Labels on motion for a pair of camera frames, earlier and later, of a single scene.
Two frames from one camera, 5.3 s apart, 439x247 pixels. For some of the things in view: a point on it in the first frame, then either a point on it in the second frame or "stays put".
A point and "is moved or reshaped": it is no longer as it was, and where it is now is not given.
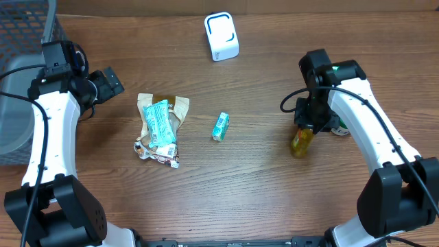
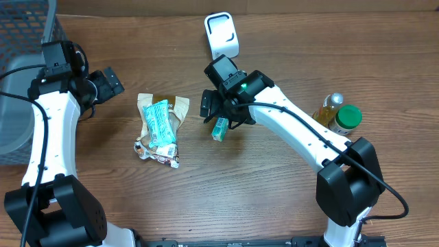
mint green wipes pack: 160,128 stays put
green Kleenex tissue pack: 221,127 stays put
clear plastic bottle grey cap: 302,143 is moved or reshaped
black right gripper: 302,118 -> 215,102
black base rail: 295,241 stays put
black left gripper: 112,82 stays put
